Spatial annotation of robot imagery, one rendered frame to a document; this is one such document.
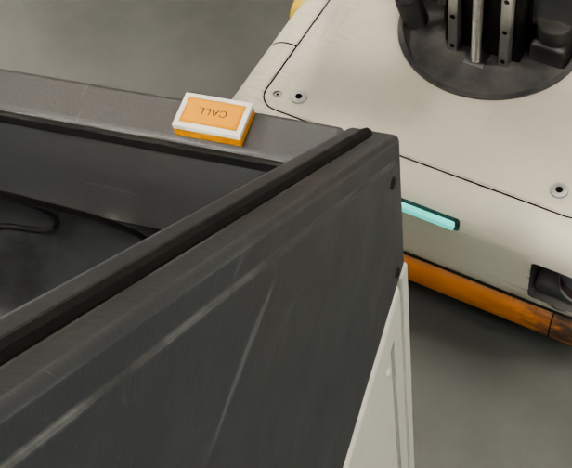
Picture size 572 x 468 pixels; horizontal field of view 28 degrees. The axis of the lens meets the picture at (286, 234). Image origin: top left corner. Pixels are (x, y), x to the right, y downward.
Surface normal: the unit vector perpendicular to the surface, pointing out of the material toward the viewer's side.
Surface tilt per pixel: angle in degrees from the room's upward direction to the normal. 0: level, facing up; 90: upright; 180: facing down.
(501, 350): 0
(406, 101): 0
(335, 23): 0
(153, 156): 90
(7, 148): 90
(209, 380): 90
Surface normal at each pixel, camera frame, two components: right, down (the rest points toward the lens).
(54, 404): 0.95, 0.19
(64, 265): -0.11, -0.56
